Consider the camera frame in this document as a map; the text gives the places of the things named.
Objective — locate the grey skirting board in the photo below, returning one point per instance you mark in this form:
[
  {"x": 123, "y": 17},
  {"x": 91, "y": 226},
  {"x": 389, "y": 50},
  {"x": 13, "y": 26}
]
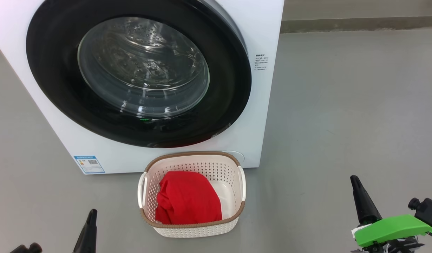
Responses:
[{"x": 360, "y": 24}]

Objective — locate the black round glass washer door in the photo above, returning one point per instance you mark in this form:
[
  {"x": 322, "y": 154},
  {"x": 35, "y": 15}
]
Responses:
[{"x": 51, "y": 70}]

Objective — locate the white washing machine body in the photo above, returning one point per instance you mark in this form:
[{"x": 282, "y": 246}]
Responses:
[{"x": 265, "y": 123}]

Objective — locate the round white filter cover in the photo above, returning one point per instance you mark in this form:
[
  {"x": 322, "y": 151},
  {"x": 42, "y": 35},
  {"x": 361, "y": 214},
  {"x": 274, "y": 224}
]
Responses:
[{"x": 240, "y": 157}]

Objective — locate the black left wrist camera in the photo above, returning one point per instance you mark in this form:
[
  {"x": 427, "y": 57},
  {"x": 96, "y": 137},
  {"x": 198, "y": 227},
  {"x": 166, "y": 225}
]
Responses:
[{"x": 26, "y": 248}]

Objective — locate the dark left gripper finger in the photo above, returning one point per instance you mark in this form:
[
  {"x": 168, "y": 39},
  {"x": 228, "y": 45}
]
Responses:
[{"x": 87, "y": 239}]

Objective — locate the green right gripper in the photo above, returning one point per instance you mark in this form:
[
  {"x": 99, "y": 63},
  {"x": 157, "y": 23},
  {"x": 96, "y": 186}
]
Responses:
[{"x": 391, "y": 230}]

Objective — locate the blue energy label sticker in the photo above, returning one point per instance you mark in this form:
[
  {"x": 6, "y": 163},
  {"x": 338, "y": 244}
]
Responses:
[{"x": 89, "y": 164}]

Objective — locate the cream basket with brown rim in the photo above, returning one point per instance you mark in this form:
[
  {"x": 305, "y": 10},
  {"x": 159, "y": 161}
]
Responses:
[{"x": 195, "y": 232}]

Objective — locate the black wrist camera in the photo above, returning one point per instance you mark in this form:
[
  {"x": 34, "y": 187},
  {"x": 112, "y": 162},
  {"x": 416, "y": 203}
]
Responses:
[
  {"x": 26, "y": 248},
  {"x": 428, "y": 211}
]

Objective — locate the black text sticker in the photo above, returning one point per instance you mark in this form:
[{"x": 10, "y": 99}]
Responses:
[{"x": 261, "y": 62}]

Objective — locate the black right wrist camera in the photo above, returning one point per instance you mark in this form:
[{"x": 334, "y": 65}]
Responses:
[{"x": 428, "y": 211}]

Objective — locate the red and white garment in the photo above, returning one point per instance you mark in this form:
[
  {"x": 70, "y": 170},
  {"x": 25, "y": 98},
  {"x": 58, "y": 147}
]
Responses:
[{"x": 188, "y": 200}]

